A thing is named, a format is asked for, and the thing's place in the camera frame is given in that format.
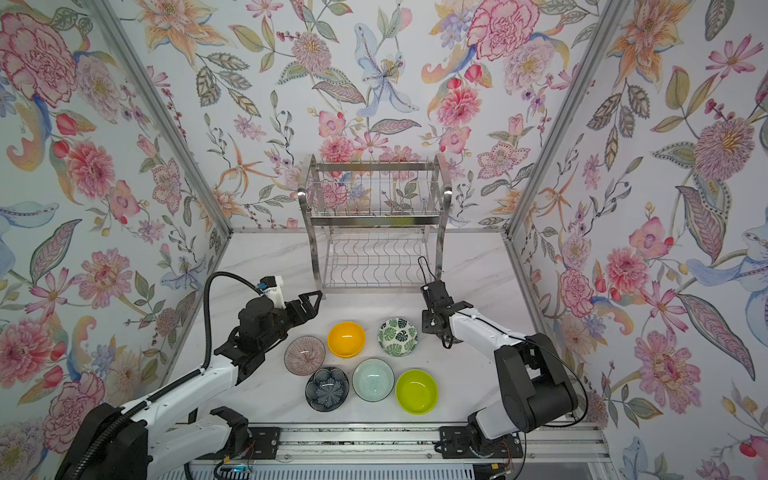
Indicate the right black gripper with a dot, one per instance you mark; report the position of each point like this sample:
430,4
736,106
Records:
427,326

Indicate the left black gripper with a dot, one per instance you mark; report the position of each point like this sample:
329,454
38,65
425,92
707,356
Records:
294,310

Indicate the yellow bowl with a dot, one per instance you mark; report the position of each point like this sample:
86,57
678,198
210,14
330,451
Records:
346,339

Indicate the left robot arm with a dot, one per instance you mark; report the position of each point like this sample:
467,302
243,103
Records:
146,438

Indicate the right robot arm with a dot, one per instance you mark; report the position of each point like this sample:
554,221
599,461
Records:
534,386

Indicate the steel two-tier dish rack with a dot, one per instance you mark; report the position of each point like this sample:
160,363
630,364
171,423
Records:
375,225

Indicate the green leaf pattern bowl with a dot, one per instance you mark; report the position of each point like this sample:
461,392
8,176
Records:
397,337

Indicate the lime green bowl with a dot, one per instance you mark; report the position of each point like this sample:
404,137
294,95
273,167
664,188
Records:
417,392

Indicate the dark blue flower bowl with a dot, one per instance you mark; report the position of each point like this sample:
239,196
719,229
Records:
327,389

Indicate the pale celadon bowl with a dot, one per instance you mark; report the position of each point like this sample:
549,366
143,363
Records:
373,380

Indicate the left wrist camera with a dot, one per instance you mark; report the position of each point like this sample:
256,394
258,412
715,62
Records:
271,287

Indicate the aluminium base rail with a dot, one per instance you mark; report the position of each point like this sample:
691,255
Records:
414,442

